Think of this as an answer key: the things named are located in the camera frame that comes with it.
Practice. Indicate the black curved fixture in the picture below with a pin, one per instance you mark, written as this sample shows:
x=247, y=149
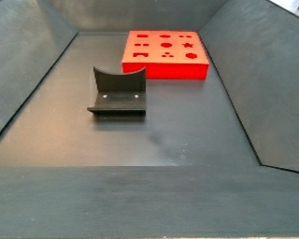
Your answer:
x=120, y=92

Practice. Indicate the red board with shaped holes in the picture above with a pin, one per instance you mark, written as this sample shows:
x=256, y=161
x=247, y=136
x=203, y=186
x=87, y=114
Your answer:
x=170, y=54

